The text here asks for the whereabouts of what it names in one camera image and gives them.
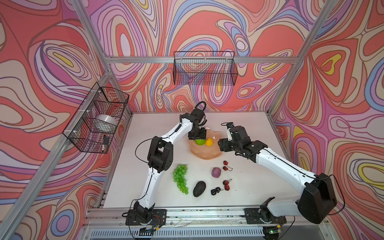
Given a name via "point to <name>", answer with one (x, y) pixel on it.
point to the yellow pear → (209, 141)
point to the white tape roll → (107, 118)
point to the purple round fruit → (216, 172)
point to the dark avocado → (199, 188)
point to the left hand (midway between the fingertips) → (203, 137)
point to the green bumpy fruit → (200, 142)
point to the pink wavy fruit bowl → (207, 152)
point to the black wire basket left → (93, 126)
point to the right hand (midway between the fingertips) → (225, 144)
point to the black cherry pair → (213, 191)
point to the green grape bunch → (179, 176)
